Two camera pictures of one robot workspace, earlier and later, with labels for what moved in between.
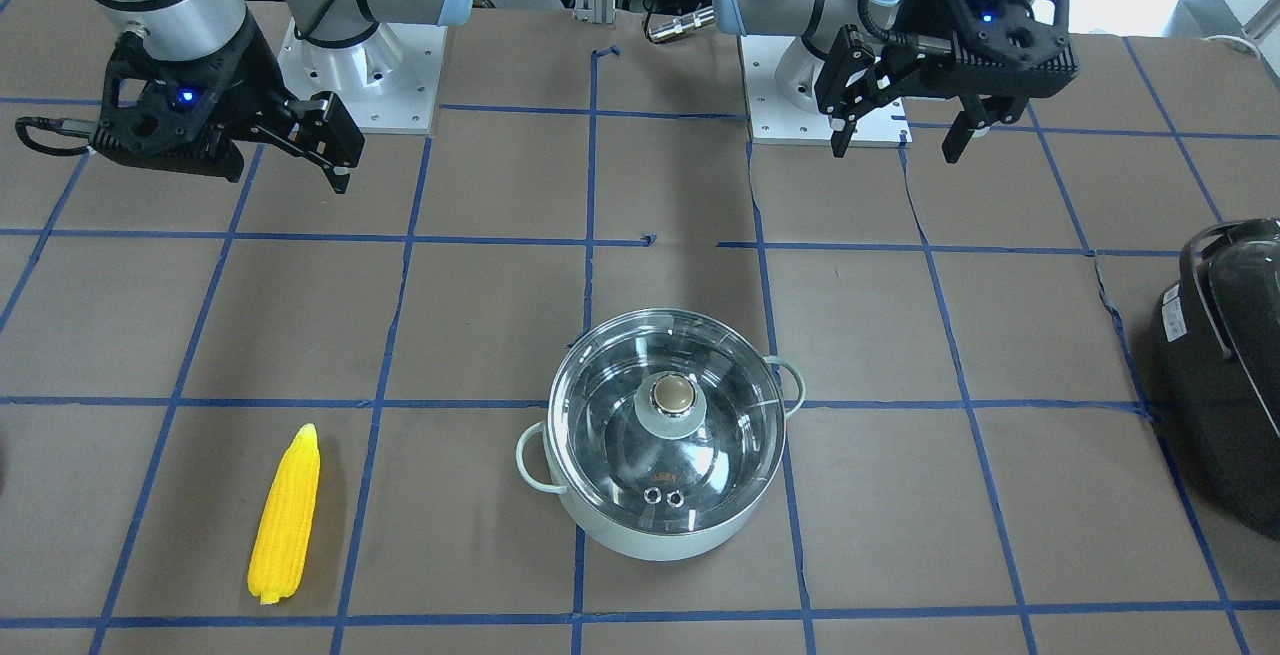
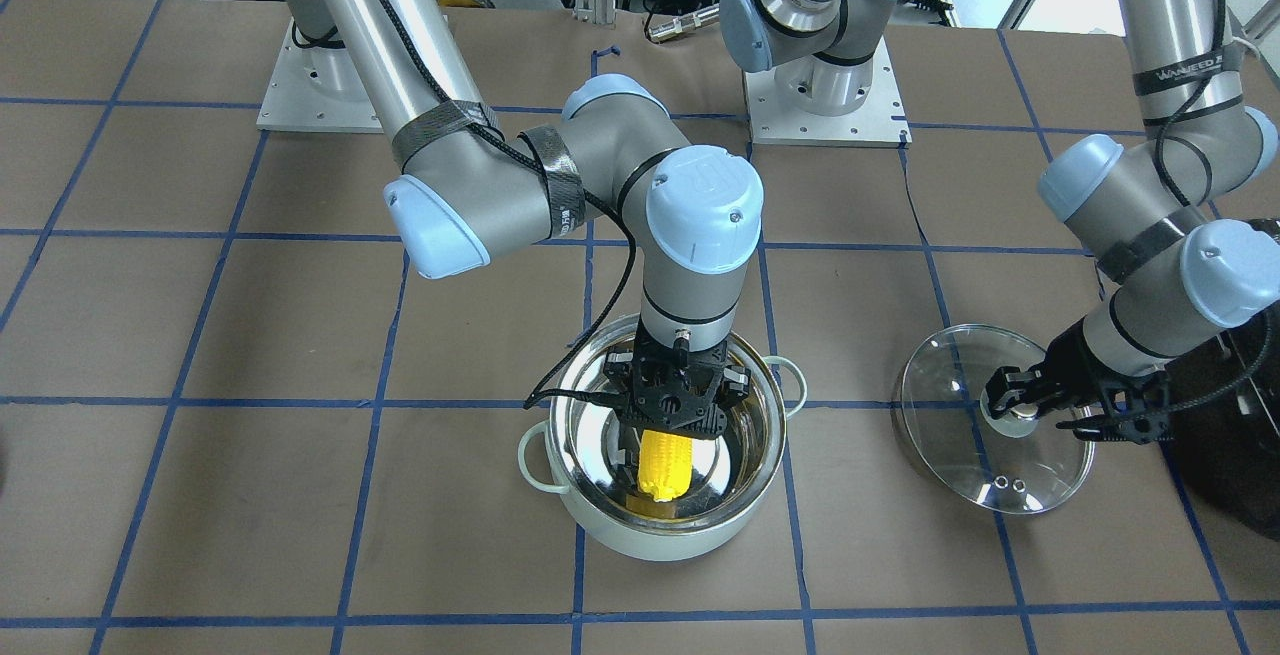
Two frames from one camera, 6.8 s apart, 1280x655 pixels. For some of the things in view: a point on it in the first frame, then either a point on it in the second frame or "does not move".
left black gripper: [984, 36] -> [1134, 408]
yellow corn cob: [285, 524] -> [664, 464]
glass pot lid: [666, 421] -> [1016, 461]
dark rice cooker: [1216, 340] does not move
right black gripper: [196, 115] -> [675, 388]
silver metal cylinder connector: [681, 24] does not move
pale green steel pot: [666, 432] does not move
